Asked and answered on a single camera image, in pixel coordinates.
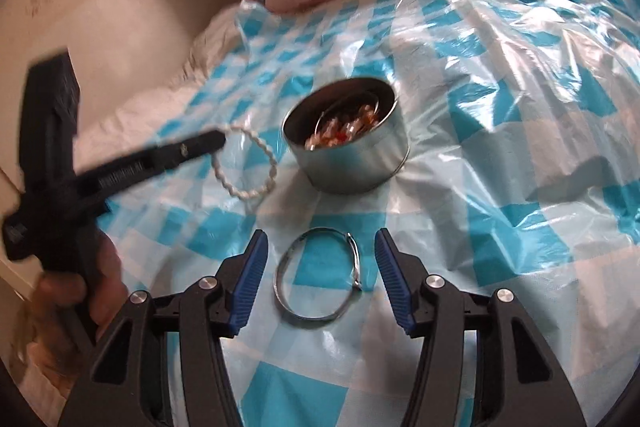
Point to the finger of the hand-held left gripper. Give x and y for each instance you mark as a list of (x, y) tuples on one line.
[(160, 159)]

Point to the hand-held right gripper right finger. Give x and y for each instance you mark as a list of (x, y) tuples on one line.
[(392, 277)]

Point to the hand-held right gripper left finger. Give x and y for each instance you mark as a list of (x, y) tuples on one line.
[(250, 282)]

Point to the silver bangle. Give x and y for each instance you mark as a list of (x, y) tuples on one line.
[(280, 297)]

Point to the round metal tin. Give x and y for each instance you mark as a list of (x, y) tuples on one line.
[(350, 167)]

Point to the jewelry pile in tin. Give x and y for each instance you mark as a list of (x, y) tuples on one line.
[(345, 129)]

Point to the person's left hand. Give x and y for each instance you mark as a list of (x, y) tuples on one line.
[(110, 282)]

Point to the blue checked plastic sheet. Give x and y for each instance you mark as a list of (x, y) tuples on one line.
[(500, 132)]

